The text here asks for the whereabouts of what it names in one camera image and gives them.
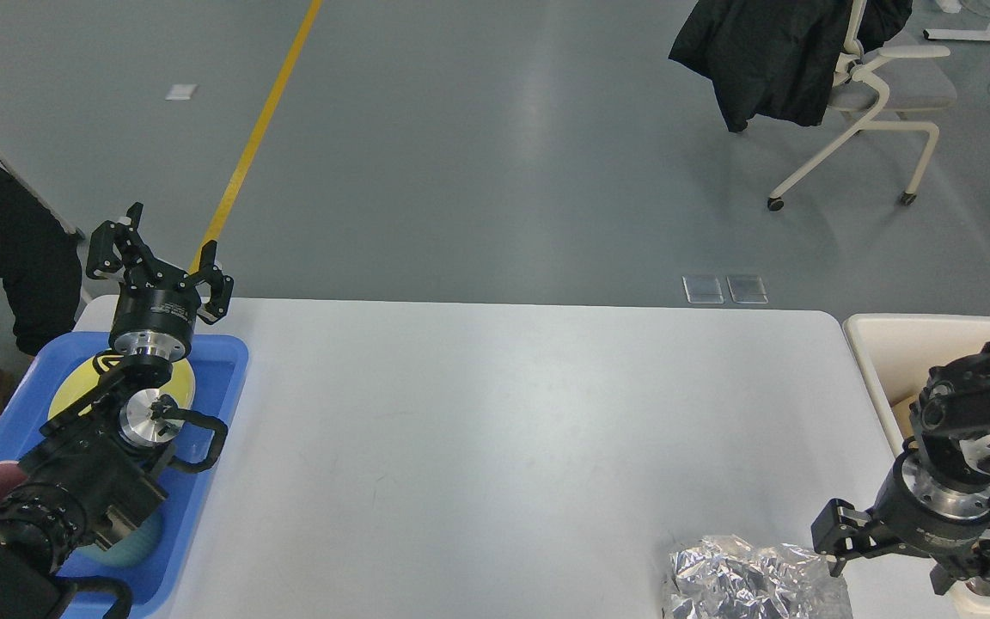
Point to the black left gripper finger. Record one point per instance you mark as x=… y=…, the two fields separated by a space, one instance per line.
x=116 y=250
x=220 y=286

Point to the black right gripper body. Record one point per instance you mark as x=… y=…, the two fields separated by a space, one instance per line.
x=917 y=514

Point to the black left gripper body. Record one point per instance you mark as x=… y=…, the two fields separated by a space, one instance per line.
x=157 y=322

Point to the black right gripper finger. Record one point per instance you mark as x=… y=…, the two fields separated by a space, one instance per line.
x=972 y=562
x=842 y=533

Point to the yellow plate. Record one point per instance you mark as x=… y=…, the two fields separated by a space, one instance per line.
x=181 y=385

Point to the brown paper bag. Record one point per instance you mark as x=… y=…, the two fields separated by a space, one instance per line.
x=901 y=413

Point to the green grey mug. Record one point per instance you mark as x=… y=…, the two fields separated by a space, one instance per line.
x=132 y=549

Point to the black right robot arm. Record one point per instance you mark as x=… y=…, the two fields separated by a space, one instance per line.
x=951 y=420

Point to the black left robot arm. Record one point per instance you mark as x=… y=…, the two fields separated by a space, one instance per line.
x=94 y=478

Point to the person in black clothes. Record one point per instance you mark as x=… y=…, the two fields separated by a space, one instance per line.
x=39 y=268

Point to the white plastic bin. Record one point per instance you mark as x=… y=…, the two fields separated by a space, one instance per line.
x=895 y=353

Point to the white office chair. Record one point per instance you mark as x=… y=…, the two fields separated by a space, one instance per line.
x=879 y=91

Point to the black jacket on chair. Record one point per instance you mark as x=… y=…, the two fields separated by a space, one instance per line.
x=765 y=58

